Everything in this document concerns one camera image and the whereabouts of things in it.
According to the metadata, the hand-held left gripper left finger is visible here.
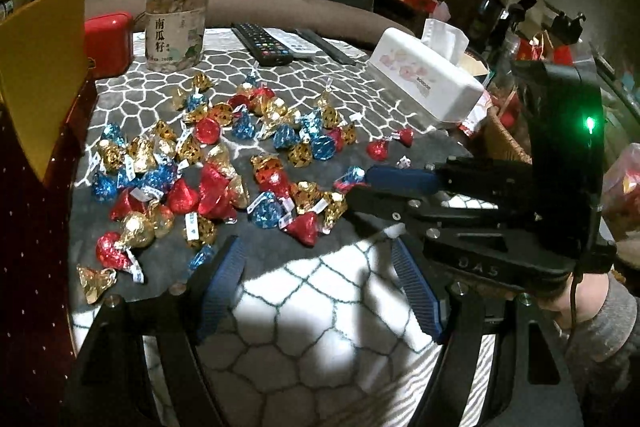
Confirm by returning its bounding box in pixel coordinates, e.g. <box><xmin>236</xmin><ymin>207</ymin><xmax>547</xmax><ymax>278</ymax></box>
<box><xmin>60</xmin><ymin>234</ymin><xmax>247</xmax><ymax>427</ymax></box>

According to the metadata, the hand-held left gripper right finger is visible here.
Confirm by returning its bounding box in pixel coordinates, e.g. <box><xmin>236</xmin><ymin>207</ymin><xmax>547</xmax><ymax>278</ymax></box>
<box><xmin>390</xmin><ymin>237</ymin><xmax>586</xmax><ymax>427</ymax></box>

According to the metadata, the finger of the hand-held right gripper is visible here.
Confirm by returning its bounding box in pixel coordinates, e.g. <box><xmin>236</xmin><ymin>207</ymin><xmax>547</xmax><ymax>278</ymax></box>
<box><xmin>344</xmin><ymin>186</ymin><xmax>503</xmax><ymax>233</ymax></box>
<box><xmin>366</xmin><ymin>158</ymin><xmax>534</xmax><ymax>208</ymax></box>

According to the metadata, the red foil candy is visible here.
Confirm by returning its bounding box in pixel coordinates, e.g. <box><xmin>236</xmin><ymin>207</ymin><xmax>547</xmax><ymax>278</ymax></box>
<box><xmin>334</xmin><ymin>167</ymin><xmax>370</xmax><ymax>194</ymax></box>

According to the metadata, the pile of foil-wrapped candies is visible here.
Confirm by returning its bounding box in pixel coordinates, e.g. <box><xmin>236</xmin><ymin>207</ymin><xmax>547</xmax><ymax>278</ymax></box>
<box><xmin>76</xmin><ymin>72</ymin><xmax>416</xmax><ymax>304</ymax></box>

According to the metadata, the red gold gift box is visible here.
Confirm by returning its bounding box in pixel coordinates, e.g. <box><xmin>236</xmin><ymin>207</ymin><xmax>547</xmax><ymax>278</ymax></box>
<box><xmin>0</xmin><ymin>0</ymin><xmax>99</xmax><ymax>410</ymax></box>

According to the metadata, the person's right forearm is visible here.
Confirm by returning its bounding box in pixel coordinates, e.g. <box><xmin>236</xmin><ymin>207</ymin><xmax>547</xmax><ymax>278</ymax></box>
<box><xmin>540</xmin><ymin>277</ymin><xmax>640</xmax><ymax>427</ymax></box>

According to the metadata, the wicker basket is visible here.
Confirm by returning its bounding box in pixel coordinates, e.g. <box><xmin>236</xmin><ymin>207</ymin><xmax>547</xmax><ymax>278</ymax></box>
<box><xmin>482</xmin><ymin>107</ymin><xmax>533</xmax><ymax>165</ymax></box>

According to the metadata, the translucent pink bag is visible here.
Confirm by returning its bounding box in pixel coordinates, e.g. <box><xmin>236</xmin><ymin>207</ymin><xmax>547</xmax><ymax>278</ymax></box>
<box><xmin>600</xmin><ymin>147</ymin><xmax>640</xmax><ymax>243</ymax></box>

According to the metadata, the white floral tissue box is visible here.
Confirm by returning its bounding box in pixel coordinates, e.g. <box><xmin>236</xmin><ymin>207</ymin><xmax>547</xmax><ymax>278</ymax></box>
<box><xmin>368</xmin><ymin>27</ymin><xmax>485</xmax><ymax>130</ymax></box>

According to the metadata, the slim black remote control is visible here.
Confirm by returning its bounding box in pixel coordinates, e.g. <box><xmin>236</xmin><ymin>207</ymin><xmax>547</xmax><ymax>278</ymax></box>
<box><xmin>300</xmin><ymin>28</ymin><xmax>358</xmax><ymax>66</ymax></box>

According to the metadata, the white tissue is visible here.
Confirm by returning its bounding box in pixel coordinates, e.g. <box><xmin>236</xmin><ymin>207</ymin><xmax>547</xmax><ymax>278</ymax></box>
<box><xmin>421</xmin><ymin>18</ymin><xmax>470</xmax><ymax>65</ymax></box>

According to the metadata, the dark wooden cabinet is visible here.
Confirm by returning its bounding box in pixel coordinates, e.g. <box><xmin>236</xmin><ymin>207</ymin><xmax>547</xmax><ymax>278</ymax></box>
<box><xmin>435</xmin><ymin>0</ymin><xmax>506</xmax><ymax>48</ymax></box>

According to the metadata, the white remote control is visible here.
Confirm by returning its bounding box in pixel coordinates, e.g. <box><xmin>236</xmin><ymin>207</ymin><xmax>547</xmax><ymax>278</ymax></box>
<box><xmin>270</xmin><ymin>28</ymin><xmax>318</xmax><ymax>60</ymax></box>

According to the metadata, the clear plastic seed jar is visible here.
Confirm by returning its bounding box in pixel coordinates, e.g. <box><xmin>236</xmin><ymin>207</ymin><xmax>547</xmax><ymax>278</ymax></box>
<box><xmin>145</xmin><ymin>0</ymin><xmax>207</xmax><ymax>72</ymax></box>

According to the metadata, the red tin box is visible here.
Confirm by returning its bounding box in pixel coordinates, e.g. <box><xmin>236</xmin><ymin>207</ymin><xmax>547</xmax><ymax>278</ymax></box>
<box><xmin>84</xmin><ymin>11</ymin><xmax>135</xmax><ymax>80</ymax></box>

